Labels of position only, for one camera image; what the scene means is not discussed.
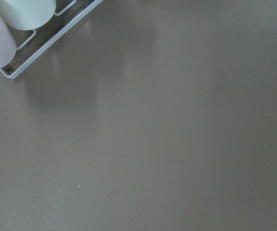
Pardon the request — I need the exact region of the mint green cup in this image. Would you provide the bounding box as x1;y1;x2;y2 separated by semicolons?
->
0;0;56;30

